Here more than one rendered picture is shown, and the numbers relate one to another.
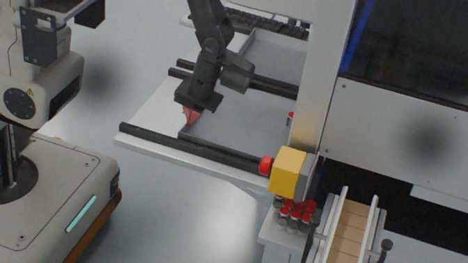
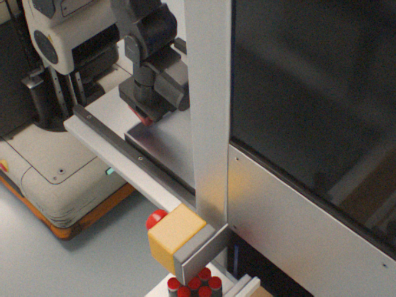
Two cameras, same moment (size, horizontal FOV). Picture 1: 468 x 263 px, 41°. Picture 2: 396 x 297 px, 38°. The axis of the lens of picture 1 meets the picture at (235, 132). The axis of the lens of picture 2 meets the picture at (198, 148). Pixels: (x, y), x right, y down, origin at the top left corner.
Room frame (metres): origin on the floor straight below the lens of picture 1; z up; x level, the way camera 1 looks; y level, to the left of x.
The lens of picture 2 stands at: (0.62, -0.38, 1.73)
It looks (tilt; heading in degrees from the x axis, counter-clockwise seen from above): 50 degrees down; 33
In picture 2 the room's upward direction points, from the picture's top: 3 degrees counter-clockwise
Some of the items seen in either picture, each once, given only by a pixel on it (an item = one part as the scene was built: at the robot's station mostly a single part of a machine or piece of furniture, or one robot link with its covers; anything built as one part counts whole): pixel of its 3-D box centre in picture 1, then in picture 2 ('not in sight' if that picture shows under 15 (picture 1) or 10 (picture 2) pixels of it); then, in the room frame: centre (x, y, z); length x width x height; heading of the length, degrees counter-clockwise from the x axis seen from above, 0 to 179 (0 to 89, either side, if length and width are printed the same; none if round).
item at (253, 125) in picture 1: (262, 129); (235, 147); (1.23, -0.06, 0.90); 0.34 x 0.26 x 0.04; 76
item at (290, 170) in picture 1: (290, 173); (182, 242); (0.96, -0.12, 1.00); 0.08 x 0.07 x 0.07; 76
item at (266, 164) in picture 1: (269, 166); (161, 224); (0.97, -0.08, 0.99); 0.04 x 0.04 x 0.04; 76
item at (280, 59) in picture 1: (297, 66); not in sight; (1.56, -0.14, 0.90); 0.34 x 0.26 x 0.04; 76
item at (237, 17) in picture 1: (248, 23); not in sight; (1.95, 0.01, 0.82); 0.40 x 0.14 x 0.02; 75
